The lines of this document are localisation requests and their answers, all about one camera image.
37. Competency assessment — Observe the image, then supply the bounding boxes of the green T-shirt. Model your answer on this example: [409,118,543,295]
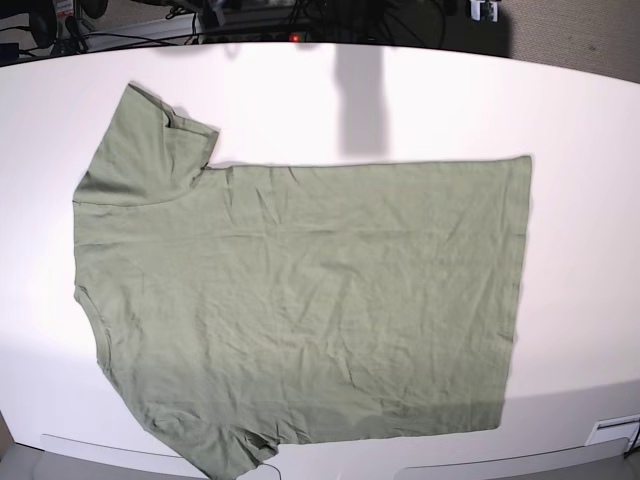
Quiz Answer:
[73,85,532,479]

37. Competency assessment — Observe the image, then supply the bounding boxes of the black power strip red light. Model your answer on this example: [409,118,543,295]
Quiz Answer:
[197,29,321,46]

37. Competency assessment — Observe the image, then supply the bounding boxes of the white camera module on stand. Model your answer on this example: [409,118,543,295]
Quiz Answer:
[468,0,501,23]

